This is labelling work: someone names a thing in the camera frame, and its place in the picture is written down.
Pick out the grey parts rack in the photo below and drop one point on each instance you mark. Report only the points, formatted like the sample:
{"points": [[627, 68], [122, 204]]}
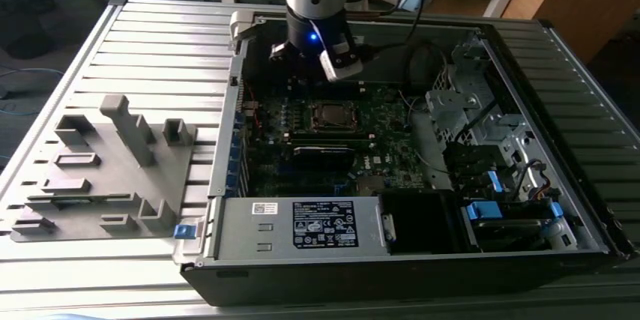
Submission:
{"points": [[121, 192]]}

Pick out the green motherboard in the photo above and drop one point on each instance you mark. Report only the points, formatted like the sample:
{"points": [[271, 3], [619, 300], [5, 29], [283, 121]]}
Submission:
{"points": [[395, 147]]}

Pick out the blue case latch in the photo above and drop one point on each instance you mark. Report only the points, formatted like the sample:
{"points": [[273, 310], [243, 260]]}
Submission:
{"points": [[185, 232]]}

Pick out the silver drive cage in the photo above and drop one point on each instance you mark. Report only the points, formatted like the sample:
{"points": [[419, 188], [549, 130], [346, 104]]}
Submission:
{"points": [[450, 104]]}

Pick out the hard disk in blue carrier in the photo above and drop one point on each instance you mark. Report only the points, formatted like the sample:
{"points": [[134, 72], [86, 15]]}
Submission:
{"points": [[483, 210]]}

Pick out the silver chipset heatsink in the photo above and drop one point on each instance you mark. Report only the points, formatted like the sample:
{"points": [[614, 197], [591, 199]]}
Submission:
{"points": [[370, 184]]}

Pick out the black office chair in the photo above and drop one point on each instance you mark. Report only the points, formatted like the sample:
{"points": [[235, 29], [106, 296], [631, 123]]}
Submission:
{"points": [[25, 35]]}

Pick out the pale blue object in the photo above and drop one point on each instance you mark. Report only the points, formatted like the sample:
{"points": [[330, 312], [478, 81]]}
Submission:
{"points": [[75, 317]]}

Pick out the blue plastic clip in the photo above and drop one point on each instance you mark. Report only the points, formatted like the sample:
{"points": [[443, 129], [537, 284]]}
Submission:
{"points": [[494, 181]]}

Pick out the black plastic shroud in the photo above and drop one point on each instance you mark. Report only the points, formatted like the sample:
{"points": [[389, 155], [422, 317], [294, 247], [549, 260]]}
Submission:
{"points": [[421, 222]]}

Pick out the grey power supply unit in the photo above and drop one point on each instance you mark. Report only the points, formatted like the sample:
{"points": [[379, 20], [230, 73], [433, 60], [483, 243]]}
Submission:
{"points": [[241, 237]]}

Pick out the silver CPU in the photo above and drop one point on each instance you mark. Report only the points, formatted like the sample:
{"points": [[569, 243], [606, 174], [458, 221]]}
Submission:
{"points": [[337, 114]]}

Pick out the small wrist camera box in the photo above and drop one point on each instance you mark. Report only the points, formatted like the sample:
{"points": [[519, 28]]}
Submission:
{"points": [[279, 52]]}

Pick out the black graphics card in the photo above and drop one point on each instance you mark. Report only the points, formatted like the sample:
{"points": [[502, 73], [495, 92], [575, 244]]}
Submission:
{"points": [[323, 159]]}

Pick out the black PC case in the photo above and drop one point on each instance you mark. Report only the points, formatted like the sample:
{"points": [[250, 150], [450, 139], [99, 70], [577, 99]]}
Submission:
{"points": [[350, 282]]}

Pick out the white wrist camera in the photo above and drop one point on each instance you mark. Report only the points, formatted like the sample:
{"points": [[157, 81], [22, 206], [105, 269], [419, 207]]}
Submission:
{"points": [[343, 65]]}

